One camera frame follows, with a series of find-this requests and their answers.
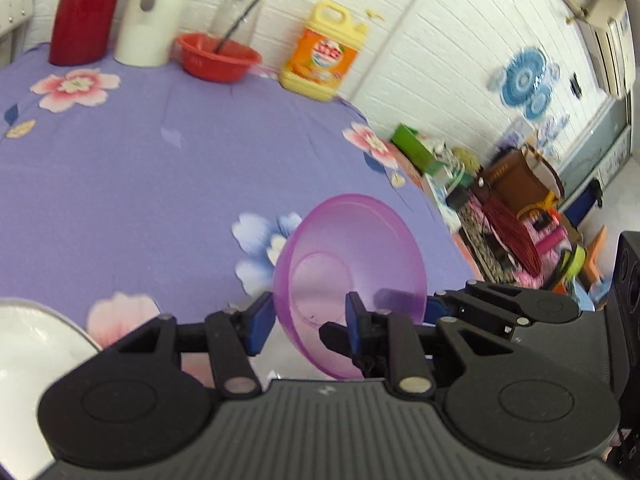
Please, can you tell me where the purple floral tablecloth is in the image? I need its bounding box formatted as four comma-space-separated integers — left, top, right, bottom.
0, 42, 486, 393

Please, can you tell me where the glass pitcher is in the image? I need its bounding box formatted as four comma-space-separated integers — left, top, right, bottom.
207, 0, 264, 50

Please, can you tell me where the large blue paper fan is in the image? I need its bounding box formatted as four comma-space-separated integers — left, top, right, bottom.
499, 47, 547, 107

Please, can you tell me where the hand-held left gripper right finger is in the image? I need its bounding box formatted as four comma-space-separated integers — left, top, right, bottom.
318, 291, 517, 395

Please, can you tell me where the white thermos jug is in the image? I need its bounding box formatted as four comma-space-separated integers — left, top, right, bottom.
114, 0, 196, 68

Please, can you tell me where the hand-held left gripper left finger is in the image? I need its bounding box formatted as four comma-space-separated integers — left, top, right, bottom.
116, 290, 278, 397

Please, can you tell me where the red plastic basket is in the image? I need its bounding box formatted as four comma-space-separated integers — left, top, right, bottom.
176, 33, 262, 84

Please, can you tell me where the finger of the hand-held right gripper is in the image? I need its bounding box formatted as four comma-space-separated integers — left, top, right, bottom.
425, 280, 584, 347

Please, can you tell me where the brown paper bag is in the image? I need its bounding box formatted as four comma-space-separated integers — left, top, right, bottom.
477, 145, 566, 212

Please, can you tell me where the medium blue paper fan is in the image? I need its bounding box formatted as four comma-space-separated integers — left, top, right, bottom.
522, 82, 554, 122

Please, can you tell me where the purple plastic bowl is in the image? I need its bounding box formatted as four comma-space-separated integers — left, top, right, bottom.
272, 193, 428, 381

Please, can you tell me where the green box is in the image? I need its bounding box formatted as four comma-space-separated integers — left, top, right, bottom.
391, 123, 442, 177

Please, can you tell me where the dark stirring stick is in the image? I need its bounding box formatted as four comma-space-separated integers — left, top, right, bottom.
214, 0, 278, 55

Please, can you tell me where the white plate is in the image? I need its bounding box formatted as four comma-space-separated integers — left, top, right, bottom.
0, 298, 103, 480

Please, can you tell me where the yellow detergent bottle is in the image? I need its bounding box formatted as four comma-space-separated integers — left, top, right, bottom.
279, 1, 370, 103

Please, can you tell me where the white air conditioner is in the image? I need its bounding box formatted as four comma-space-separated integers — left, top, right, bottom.
582, 0, 637, 102

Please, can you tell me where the dark patterned cloth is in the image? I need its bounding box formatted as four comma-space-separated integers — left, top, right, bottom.
457, 200, 522, 287

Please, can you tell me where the red cord coil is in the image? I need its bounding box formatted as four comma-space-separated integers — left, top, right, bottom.
482, 197, 544, 277

